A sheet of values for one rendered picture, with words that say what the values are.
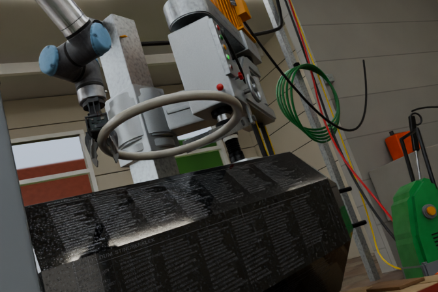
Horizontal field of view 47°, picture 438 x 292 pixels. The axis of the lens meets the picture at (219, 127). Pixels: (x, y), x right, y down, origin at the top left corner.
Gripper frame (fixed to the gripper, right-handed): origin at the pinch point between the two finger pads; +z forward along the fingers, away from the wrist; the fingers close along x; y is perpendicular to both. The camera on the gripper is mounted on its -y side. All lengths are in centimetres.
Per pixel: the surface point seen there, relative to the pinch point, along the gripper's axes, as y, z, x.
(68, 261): 8.5, 28.8, -15.7
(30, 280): 86, 42, -11
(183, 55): -48, -58, 43
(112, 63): -111, -96, 14
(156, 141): -106, -40, 27
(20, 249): 87, 38, -11
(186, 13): -40, -75, 49
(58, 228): -2.4, 16.6, -18.1
